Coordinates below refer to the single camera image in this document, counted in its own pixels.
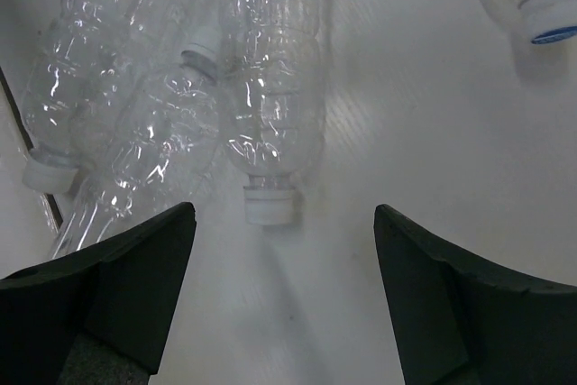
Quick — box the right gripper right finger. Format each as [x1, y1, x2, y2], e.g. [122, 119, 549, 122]
[374, 205, 576, 384]

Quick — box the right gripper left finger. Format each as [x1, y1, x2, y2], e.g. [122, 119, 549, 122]
[1, 202, 196, 384]

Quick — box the clear bottle centre right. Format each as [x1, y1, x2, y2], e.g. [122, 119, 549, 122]
[49, 25, 221, 259]

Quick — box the clear bottle centre left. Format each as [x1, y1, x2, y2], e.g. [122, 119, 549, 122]
[20, 0, 181, 194]

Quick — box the clear bottle centre upper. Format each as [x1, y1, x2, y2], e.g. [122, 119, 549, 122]
[219, 0, 324, 226]

